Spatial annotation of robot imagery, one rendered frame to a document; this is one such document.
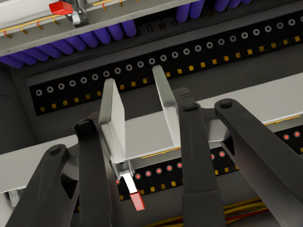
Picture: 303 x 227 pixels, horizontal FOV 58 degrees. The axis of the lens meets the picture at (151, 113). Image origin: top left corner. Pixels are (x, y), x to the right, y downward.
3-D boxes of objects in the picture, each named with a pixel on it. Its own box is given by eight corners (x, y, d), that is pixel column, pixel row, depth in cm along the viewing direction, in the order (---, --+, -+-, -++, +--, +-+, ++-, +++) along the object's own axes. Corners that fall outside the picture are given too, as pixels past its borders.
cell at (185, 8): (174, 12, 43) (176, -7, 36) (185, 9, 42) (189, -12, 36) (177, 24, 42) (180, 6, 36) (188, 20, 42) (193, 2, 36)
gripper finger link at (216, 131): (185, 129, 14) (242, 113, 14) (169, 90, 18) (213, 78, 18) (190, 152, 15) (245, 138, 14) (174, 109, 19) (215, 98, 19)
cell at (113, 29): (111, 30, 43) (101, 14, 36) (122, 27, 43) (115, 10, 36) (113, 41, 43) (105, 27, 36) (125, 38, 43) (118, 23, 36)
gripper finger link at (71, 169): (109, 174, 15) (56, 188, 15) (112, 126, 19) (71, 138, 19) (100, 152, 14) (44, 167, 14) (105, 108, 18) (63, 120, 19)
